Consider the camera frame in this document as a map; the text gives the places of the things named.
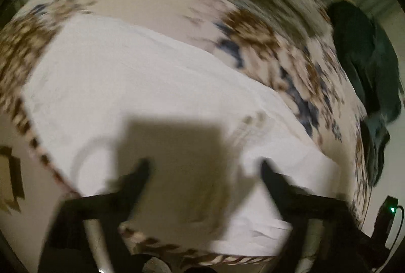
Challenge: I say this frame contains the white pants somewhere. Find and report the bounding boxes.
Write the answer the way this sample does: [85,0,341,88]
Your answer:
[22,14,345,258]

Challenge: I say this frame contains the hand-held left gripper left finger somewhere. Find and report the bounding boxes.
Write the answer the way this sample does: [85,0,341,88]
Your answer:
[37,158,151,273]

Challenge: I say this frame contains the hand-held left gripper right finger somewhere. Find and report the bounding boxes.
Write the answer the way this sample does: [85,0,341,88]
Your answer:
[260,158,391,273]

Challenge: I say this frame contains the black device with green light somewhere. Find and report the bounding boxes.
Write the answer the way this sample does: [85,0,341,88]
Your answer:
[373,195,400,243]

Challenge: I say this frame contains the dark green cloth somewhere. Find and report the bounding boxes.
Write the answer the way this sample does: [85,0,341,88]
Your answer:
[325,1,402,186]

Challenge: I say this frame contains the black cable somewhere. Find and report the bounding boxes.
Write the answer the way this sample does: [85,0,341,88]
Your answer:
[383,206,405,261]

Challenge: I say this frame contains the floral printed blanket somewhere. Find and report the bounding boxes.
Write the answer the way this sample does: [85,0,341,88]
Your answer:
[0,0,371,265]

